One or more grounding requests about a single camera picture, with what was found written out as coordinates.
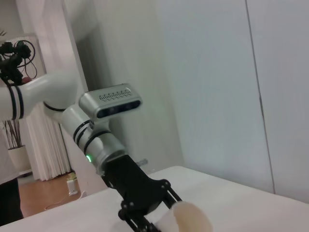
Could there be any potted plant white pot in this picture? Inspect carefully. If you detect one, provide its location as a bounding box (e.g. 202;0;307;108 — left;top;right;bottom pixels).
1;117;31;174

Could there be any thin white cable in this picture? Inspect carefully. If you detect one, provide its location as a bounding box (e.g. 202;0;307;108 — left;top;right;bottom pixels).
44;190;86;211

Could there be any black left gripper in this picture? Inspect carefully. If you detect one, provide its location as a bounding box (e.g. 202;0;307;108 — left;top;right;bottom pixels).
100;154;183;232

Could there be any white curtain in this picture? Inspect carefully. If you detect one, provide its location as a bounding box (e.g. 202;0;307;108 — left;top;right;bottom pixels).
15;0;80;182

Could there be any white paper cup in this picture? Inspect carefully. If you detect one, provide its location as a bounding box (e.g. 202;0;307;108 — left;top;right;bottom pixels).
155;202;213;232

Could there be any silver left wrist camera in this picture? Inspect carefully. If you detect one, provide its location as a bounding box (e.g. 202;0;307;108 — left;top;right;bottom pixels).
79;83;143;120

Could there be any black device with cables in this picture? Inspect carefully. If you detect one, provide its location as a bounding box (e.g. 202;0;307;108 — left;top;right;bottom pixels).
0;40;37;87

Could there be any small white box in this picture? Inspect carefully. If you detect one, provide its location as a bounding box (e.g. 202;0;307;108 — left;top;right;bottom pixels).
67;177;78;196

